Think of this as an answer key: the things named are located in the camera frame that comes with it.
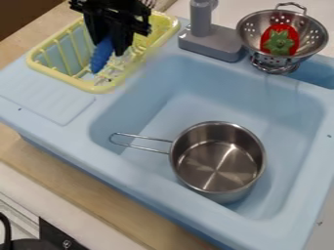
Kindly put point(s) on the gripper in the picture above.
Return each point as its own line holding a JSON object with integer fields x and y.
{"x": 114, "y": 9}

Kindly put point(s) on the blue brush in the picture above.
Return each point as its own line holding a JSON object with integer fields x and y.
{"x": 101, "y": 55}

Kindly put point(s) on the grey tap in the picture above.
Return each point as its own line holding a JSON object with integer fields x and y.
{"x": 209, "y": 38}

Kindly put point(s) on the red toy strawberry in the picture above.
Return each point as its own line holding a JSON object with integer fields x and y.
{"x": 280, "y": 40}

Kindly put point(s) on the silver strainer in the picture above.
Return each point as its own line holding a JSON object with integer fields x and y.
{"x": 306, "y": 35}

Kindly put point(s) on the silver pot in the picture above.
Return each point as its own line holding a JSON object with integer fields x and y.
{"x": 217, "y": 162}

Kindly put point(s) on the yellow dish rack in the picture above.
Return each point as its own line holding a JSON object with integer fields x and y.
{"x": 51, "y": 58}

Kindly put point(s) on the blue toy sink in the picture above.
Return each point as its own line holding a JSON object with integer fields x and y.
{"x": 217, "y": 97}

